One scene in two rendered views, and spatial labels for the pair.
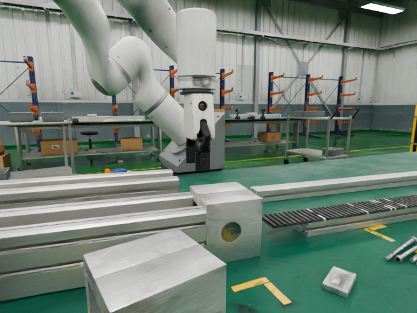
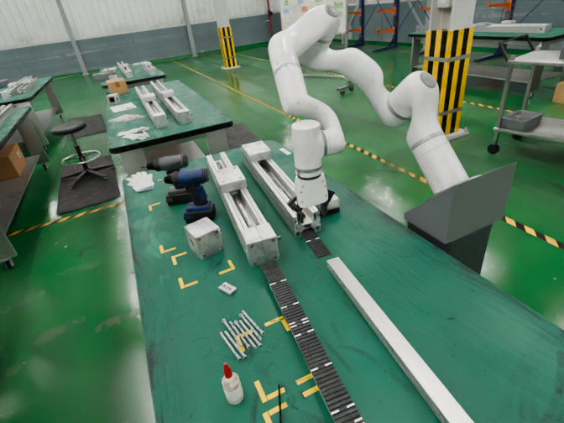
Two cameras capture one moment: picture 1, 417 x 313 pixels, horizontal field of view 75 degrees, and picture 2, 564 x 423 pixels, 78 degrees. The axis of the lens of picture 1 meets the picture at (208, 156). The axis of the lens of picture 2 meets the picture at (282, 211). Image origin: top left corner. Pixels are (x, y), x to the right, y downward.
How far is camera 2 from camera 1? 122 cm
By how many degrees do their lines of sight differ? 87
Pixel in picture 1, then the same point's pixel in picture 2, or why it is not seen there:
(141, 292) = (188, 228)
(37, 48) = not seen: outside the picture
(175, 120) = (425, 169)
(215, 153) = (437, 222)
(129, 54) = (399, 96)
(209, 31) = (295, 142)
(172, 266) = (196, 230)
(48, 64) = not seen: outside the picture
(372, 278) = (229, 301)
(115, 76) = (384, 115)
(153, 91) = (411, 135)
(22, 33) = not seen: outside the picture
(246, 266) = (242, 263)
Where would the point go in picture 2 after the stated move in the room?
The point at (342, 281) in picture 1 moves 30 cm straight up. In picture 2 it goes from (225, 288) to (202, 202)
